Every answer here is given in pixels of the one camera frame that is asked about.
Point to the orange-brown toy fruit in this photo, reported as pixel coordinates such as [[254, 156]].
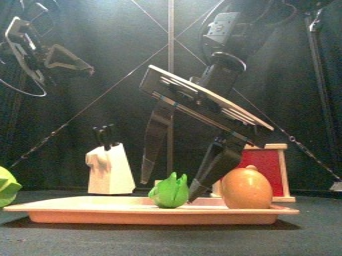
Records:
[[247, 190]]

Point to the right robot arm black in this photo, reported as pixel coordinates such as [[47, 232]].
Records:
[[240, 30]]

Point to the green toy lettuce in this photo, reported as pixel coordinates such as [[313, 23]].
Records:
[[7, 186]]

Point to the green toy pea pod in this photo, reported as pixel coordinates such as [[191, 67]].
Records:
[[171, 193]]

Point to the black slanted frame strut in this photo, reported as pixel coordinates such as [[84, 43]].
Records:
[[321, 83]]

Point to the red wooden-framed toy box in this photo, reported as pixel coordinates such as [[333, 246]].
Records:
[[269, 166]]

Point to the pink plastic tray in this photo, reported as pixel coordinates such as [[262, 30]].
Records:
[[134, 210]]

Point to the grey vertical frame pole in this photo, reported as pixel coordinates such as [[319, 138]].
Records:
[[170, 33]]

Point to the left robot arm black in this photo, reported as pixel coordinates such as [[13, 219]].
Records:
[[7, 10]]

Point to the white toy knife block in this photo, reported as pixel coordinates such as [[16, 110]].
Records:
[[108, 173]]

